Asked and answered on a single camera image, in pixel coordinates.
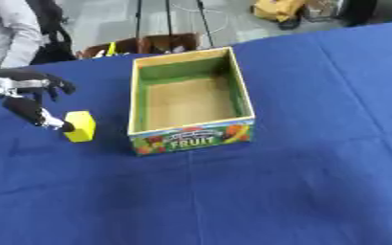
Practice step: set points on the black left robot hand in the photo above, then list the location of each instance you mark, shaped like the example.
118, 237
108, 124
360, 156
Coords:
25, 106

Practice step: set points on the brown cardboard box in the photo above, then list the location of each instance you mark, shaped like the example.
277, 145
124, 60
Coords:
143, 45

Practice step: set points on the cardboard box with green inside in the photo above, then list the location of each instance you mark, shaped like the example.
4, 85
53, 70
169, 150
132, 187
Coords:
189, 101

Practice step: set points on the yellow block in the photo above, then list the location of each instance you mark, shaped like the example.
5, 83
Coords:
81, 126

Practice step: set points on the person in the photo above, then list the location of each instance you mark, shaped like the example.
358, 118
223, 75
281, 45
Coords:
7, 32

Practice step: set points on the black tripod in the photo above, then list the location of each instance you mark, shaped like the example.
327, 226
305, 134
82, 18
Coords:
170, 22

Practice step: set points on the yellow bag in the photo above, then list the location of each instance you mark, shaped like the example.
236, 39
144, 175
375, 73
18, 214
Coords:
278, 9

